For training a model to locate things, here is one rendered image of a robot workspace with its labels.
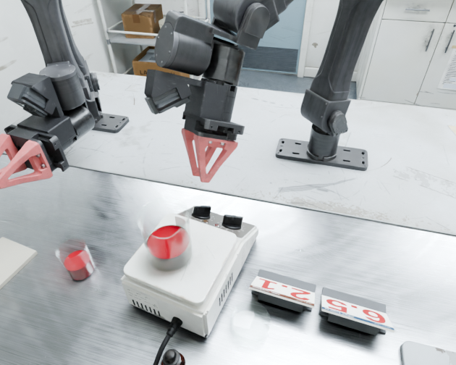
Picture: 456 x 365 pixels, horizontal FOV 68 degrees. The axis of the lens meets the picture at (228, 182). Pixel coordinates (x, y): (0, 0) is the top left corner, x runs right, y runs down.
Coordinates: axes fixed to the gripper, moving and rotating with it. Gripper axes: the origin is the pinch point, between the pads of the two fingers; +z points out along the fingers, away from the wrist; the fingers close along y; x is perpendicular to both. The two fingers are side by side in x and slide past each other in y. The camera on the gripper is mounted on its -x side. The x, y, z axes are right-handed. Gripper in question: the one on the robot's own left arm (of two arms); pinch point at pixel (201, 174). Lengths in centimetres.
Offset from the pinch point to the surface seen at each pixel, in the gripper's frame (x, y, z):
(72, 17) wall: -13, -206, -42
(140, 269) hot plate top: -10.5, 9.5, 11.1
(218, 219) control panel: 3.9, 1.6, 7.1
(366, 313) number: 17.3, 23.4, 11.5
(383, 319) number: 18.5, 25.2, 11.3
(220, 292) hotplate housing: -0.9, 14.7, 12.1
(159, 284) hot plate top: -8.7, 12.7, 11.5
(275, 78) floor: 165, -232, -42
